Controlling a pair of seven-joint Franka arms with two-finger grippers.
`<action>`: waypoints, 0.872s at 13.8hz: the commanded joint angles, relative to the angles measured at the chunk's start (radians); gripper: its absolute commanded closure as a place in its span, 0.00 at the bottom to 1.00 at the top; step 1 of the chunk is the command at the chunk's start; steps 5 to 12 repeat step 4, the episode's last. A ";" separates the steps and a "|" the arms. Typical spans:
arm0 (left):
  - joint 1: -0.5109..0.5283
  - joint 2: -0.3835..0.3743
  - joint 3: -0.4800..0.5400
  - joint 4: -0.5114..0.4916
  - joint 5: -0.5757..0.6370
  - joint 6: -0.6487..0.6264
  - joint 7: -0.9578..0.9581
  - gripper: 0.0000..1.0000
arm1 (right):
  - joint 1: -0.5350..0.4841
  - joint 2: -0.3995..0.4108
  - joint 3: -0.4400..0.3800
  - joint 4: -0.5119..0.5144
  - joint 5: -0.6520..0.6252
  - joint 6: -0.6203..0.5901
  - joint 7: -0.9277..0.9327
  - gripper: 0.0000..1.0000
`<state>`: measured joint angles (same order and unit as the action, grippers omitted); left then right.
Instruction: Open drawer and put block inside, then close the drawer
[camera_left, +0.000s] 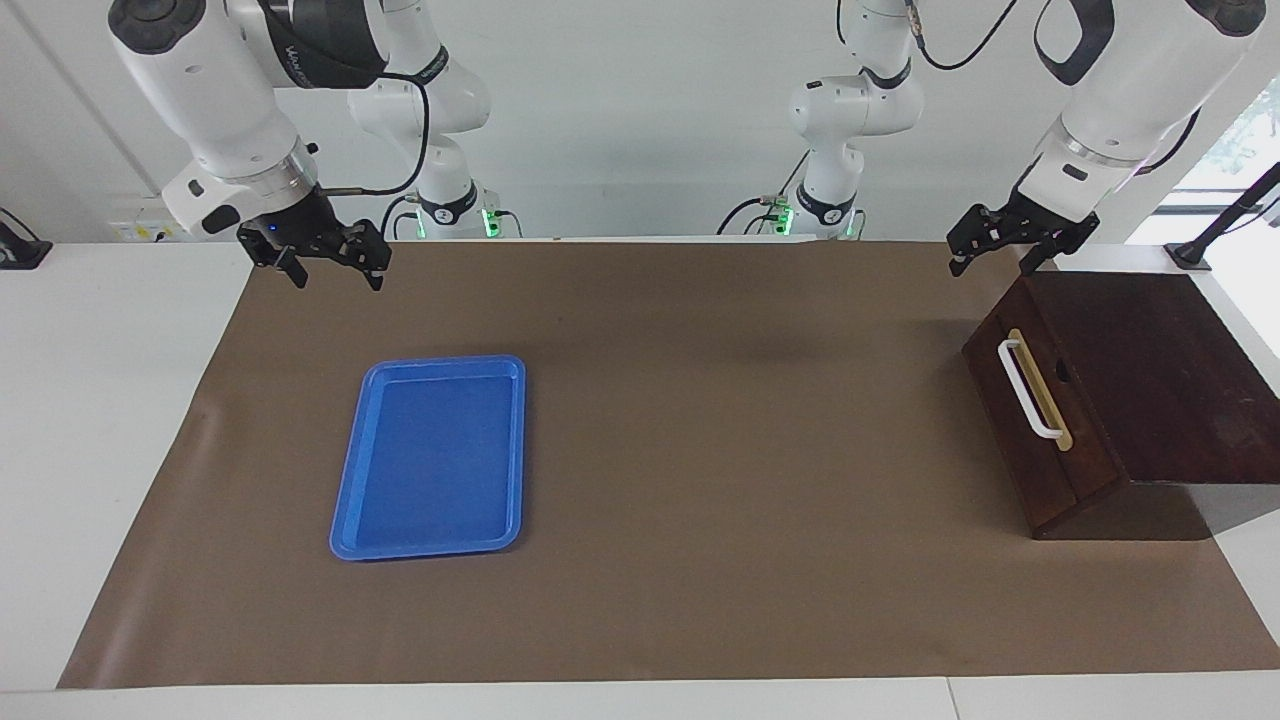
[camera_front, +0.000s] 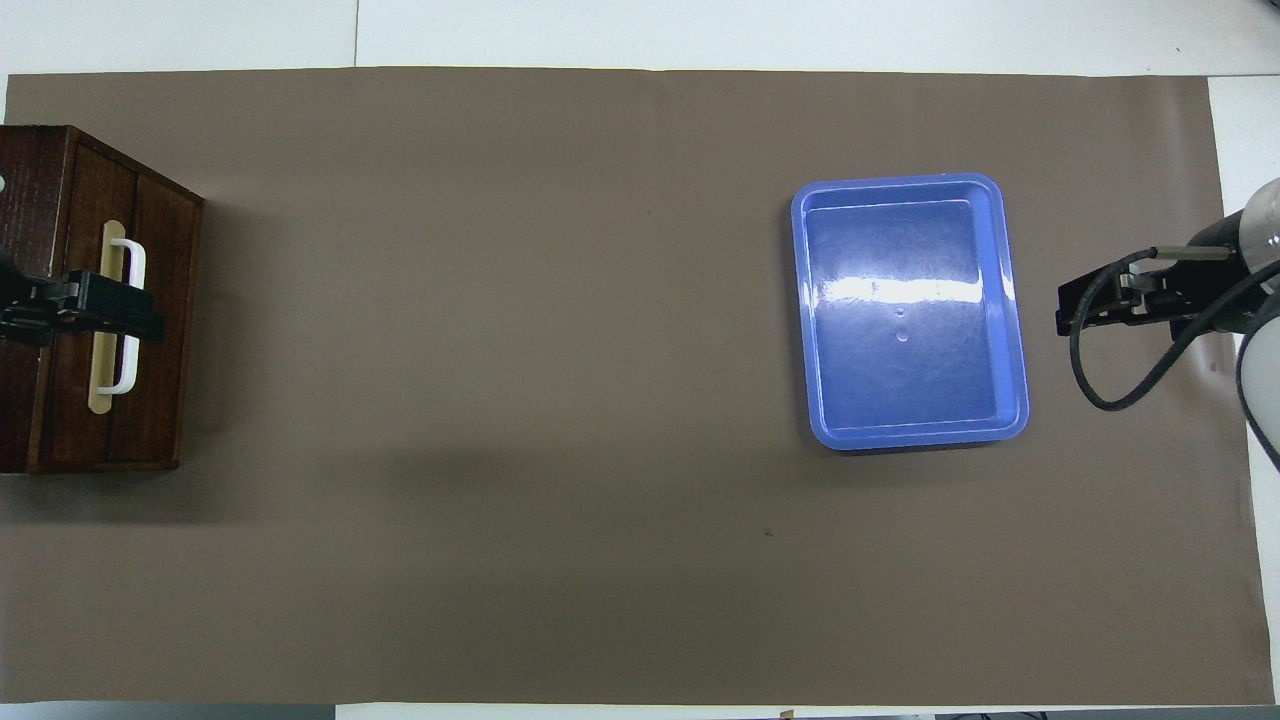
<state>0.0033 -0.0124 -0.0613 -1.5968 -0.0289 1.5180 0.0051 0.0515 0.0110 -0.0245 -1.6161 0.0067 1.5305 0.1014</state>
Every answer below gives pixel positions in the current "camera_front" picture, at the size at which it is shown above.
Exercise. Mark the blue plastic tray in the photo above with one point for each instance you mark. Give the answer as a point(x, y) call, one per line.
point(900, 400)

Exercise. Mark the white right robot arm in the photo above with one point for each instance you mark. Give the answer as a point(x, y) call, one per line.
point(1262, 380)

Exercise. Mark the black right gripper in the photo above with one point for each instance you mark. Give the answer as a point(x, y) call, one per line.
point(1215, 232)

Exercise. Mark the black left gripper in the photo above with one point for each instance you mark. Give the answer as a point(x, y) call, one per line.
point(30, 310)

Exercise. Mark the dark wooden drawer cabinet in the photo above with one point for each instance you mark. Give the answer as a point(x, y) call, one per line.
point(15, 420)

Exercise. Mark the brown table mat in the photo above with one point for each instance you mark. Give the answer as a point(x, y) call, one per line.
point(600, 500)

